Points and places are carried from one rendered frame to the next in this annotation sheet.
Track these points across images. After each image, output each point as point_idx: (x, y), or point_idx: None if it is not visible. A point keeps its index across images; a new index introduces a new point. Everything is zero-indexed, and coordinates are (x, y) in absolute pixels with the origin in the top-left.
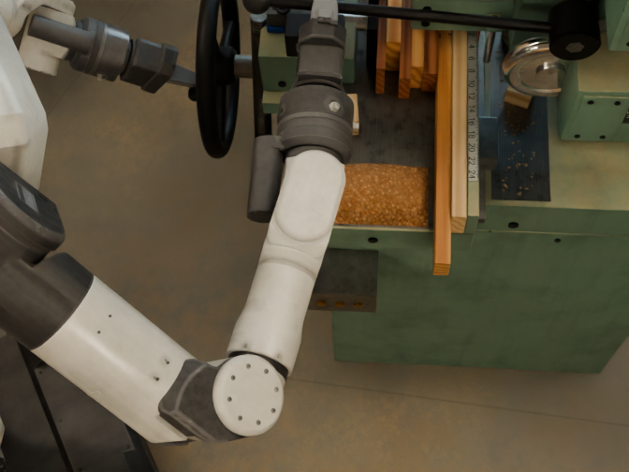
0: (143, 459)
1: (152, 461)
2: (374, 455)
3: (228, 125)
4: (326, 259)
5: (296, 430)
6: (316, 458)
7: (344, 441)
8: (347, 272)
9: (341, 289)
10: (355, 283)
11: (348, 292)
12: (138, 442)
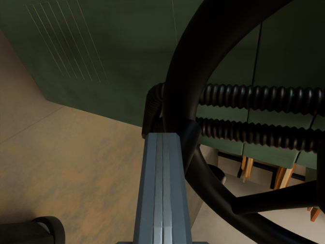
0: (31, 243)
1: (20, 232)
2: (86, 124)
3: (204, 161)
4: (200, 150)
5: (51, 142)
6: (67, 144)
7: (74, 129)
8: (206, 146)
9: (205, 156)
10: (208, 147)
11: (207, 154)
12: (19, 243)
